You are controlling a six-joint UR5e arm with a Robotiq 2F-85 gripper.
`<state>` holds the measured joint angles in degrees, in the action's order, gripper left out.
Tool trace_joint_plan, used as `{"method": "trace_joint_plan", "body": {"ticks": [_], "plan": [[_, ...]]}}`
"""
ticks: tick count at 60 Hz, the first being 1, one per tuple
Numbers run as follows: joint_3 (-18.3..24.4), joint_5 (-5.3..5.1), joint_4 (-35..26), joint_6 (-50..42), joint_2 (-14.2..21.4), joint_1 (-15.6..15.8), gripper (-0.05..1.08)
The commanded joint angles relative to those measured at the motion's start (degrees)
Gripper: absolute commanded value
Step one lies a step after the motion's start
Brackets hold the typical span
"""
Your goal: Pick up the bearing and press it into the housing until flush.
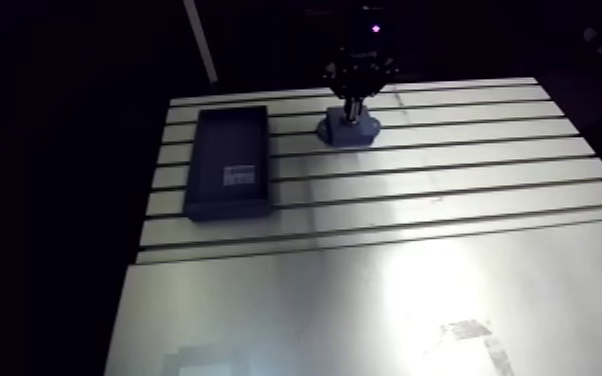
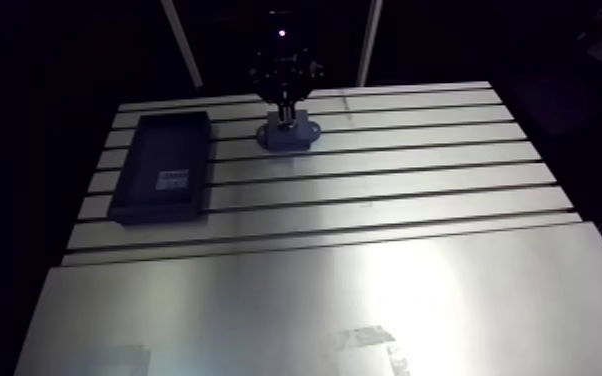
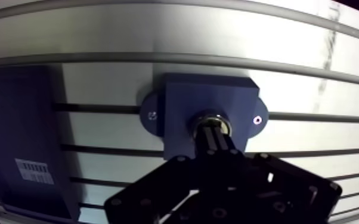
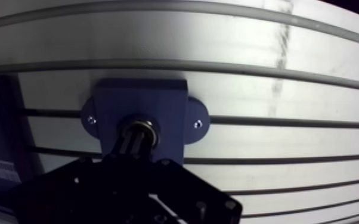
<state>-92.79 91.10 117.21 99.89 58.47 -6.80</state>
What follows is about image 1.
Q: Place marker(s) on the dark blue-grey tray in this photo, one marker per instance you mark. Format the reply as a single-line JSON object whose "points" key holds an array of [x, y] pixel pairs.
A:
{"points": [[230, 162]]}

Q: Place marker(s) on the pale post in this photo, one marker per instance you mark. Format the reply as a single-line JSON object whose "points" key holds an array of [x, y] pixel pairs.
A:
{"points": [[202, 42]]}

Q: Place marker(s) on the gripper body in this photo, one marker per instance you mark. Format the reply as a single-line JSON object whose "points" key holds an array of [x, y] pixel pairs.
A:
{"points": [[361, 73]]}

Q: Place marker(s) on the dark blue-grey housing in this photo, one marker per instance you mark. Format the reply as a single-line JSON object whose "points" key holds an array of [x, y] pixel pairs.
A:
{"points": [[348, 134]]}

